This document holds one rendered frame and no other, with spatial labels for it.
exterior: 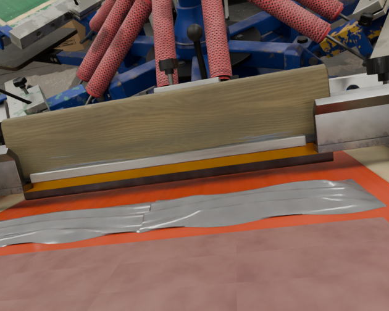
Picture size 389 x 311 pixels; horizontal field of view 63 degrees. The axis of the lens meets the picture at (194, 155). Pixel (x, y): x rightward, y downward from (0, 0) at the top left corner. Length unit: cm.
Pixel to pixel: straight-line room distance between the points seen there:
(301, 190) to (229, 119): 11
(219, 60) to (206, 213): 52
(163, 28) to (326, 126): 56
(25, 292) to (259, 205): 16
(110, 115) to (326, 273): 26
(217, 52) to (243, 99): 42
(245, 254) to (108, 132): 22
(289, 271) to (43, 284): 14
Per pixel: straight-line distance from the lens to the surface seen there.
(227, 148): 32
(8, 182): 41
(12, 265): 27
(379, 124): 34
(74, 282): 22
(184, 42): 105
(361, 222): 23
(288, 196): 27
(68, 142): 38
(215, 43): 76
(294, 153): 35
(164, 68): 62
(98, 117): 36
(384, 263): 19
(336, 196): 27
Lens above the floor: 147
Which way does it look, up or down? 42 degrees down
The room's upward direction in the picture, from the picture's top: 16 degrees counter-clockwise
